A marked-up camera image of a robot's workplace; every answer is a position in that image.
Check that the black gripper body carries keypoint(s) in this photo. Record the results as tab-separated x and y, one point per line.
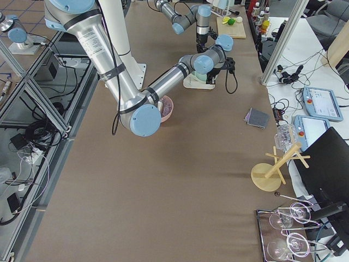
201	40
212	73

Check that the green bowl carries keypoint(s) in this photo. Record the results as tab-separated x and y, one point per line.
199	77

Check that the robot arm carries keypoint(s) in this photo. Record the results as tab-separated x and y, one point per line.
100	28
198	14

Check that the wooden cutting board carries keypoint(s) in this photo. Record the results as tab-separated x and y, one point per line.
236	31

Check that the white garlic bulb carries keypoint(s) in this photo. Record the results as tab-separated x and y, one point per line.
239	19

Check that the cream rabbit serving tray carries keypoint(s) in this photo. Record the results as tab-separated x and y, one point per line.
191	82

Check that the grey folded cloth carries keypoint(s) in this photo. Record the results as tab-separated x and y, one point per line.
257	118

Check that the pink bowl with ice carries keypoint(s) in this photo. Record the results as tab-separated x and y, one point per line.
167	108

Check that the clear crumpled plastic cup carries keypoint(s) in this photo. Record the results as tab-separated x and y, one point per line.
285	136

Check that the teach pendant tablet far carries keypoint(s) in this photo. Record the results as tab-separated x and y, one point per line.
320	102

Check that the teach pendant tablet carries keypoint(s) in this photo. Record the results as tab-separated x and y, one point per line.
309	129
320	102

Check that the teach pendant tablet near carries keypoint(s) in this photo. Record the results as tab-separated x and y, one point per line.
309	129

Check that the wooden mug tree stand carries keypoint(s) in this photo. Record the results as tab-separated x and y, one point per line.
268	177

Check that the wine glass upper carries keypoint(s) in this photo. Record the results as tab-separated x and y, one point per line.
285	217

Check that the wine glass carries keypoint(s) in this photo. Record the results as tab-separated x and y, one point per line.
285	217
287	249

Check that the wine glass lower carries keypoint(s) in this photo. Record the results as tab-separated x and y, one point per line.
287	249

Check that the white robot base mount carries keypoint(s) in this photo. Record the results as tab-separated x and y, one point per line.
137	72

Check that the aluminium frame post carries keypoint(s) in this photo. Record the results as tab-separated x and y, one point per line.
282	42

